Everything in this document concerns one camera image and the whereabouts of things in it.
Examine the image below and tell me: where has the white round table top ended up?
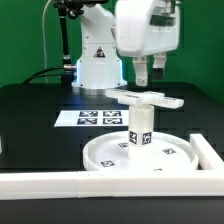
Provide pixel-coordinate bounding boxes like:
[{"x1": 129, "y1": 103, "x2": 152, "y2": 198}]
[{"x1": 83, "y1": 131, "x2": 199, "y2": 172}]

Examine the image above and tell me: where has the white cross-shaped table base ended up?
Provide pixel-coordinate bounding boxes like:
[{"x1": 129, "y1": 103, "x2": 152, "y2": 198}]
[{"x1": 105, "y1": 89, "x2": 184, "y2": 109}]

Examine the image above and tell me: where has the black cable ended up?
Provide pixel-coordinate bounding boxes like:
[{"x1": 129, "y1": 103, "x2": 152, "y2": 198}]
[{"x1": 22, "y1": 66, "x2": 76, "y2": 85}]

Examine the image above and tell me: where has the black camera stand pole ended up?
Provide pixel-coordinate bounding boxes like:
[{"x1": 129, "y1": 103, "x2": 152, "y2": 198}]
[{"x1": 53, "y1": 0, "x2": 109, "y2": 85}]

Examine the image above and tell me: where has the white marker sheet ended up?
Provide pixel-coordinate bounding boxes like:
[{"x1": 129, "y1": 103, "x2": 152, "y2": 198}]
[{"x1": 54, "y1": 110, "x2": 129, "y2": 127}]

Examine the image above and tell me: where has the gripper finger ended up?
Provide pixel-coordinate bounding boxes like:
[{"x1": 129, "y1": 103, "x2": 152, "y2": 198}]
[
  {"x1": 133, "y1": 57, "x2": 148, "y2": 87},
  {"x1": 152, "y1": 52, "x2": 167, "y2": 80}
]

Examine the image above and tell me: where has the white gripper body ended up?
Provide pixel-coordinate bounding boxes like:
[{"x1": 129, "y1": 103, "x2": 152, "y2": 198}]
[{"x1": 115, "y1": 0, "x2": 180, "y2": 57}]

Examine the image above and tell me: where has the white L-shaped fence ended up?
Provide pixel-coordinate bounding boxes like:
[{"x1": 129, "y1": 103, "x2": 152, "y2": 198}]
[{"x1": 0, "y1": 134, "x2": 224, "y2": 200}]

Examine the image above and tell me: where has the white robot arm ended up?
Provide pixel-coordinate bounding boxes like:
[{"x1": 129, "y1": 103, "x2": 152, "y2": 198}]
[{"x1": 72, "y1": 0, "x2": 180, "y2": 95}]

